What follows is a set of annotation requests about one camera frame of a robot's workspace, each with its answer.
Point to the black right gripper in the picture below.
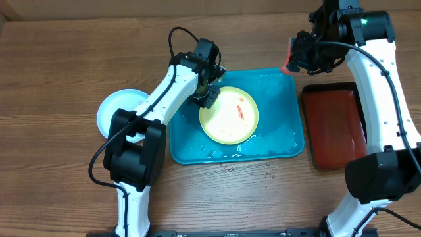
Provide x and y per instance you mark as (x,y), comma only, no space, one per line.
(297,62)

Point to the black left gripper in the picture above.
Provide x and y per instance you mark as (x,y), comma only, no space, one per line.
(208,101)

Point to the red cleaning sponge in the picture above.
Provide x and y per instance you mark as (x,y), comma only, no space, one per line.
(289,68)

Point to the yellow plate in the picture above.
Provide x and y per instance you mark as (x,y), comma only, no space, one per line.
(233,117)

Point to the light blue plate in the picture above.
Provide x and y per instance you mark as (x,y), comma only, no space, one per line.
(126,99)

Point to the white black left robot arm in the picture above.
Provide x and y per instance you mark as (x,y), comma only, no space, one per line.
(135,149)

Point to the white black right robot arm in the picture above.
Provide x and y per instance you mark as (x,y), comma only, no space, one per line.
(343,32)

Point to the dark red lacquer tray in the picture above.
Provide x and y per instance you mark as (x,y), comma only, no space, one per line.
(335,124)

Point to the teal plastic tray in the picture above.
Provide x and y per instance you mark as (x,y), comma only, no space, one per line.
(279,133)

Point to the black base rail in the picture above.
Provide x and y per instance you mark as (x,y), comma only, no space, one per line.
(230,233)

